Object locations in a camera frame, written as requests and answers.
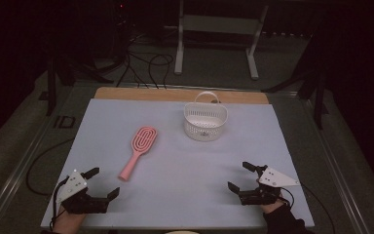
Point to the person's right hand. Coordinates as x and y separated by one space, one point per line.
274 207

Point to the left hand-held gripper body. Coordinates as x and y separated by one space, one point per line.
73 187

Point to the aluminium frame rail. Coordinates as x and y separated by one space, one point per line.
334 169
16 175

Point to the pink hairbrush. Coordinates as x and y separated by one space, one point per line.
131 164

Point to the white plastic basket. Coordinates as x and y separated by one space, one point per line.
204 134

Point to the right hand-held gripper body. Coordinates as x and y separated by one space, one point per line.
272 178

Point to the person's left hand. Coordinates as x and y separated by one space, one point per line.
65 222

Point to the white metal desk stand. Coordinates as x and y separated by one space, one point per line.
219 24

